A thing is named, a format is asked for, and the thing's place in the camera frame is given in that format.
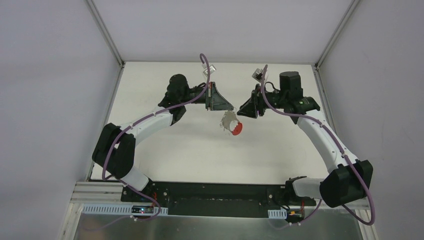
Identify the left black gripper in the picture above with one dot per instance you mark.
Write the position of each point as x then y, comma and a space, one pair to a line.
209, 96

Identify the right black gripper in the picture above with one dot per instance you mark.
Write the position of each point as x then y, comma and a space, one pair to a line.
257, 104

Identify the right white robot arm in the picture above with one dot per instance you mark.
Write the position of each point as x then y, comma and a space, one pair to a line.
348, 177

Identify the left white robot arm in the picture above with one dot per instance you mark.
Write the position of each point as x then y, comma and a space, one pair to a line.
115, 148

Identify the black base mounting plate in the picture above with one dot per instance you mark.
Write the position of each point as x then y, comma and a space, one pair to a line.
218, 199

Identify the right controller board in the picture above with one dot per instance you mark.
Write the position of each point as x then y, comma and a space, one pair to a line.
295, 215

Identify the controller board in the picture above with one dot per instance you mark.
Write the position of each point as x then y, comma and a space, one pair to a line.
295, 215
142, 210

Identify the left controller board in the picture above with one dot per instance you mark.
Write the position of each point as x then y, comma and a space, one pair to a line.
142, 210

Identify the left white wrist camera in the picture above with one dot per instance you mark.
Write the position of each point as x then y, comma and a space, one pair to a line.
208, 69

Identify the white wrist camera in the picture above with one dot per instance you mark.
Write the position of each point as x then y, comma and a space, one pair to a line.
260, 75
208, 69

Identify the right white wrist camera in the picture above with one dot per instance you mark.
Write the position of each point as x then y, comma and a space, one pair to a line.
260, 75

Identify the right white slotted cable duct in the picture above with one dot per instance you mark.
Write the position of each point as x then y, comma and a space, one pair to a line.
277, 213

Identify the aluminium frame rail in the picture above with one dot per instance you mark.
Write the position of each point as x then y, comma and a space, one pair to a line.
105, 192

